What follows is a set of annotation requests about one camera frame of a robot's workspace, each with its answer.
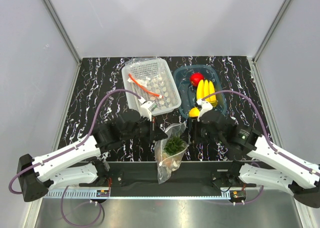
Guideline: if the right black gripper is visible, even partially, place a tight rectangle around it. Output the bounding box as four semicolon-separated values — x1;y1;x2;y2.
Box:
179;116;224;144

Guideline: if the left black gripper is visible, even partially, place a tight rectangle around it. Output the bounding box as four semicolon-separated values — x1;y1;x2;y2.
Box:
122;115;168;144

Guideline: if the yellow toy lemon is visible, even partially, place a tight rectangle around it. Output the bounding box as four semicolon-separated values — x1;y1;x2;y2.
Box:
188;107;200;118

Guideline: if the orange toy pineapple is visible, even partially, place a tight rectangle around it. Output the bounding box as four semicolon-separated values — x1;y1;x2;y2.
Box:
162;136;189;170

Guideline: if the clear dotted zip bag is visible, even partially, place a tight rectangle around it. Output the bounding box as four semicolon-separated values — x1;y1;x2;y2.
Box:
154;122;189;184

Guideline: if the red toy apple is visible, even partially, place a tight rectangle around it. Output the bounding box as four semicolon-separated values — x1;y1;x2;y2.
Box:
189;72;204;87

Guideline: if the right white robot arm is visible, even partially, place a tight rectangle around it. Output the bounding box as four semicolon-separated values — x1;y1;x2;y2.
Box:
187;108;320;209

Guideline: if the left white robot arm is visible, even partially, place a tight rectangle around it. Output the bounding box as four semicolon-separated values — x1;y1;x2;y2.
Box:
17;109;168;202

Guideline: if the orange zipper clear bag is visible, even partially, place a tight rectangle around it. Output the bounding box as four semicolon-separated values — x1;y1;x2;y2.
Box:
124;56;176;111

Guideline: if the yellow toy banana bunch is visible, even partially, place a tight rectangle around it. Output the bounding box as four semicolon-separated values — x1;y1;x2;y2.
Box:
196;79;218;108

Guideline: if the white perforated plastic basket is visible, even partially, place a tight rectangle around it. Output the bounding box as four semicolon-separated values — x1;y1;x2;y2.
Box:
121;57;182;119

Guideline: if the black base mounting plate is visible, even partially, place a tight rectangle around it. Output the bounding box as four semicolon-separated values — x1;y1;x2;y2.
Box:
78;160;257;198

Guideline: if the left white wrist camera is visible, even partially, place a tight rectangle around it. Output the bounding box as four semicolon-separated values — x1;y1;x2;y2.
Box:
139;101;157;121

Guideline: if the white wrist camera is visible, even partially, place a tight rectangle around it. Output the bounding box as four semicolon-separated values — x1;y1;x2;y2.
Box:
196;99;213;122
139;101;157;121

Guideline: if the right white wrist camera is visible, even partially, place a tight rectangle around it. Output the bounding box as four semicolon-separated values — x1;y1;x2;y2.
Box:
196;99;213;122

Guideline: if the aluminium front rail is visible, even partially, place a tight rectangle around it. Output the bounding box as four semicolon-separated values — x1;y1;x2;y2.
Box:
32;169;306;200

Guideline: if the right aluminium frame post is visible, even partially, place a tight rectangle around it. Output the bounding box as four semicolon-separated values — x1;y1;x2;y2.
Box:
252;0;293;64

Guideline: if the aluminium frame post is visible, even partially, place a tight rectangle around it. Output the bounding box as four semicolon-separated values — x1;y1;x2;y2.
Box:
252;0;293;64
42;0;82;65

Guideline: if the left aluminium frame post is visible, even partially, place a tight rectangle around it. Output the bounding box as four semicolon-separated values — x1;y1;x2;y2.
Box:
42;0;82;65

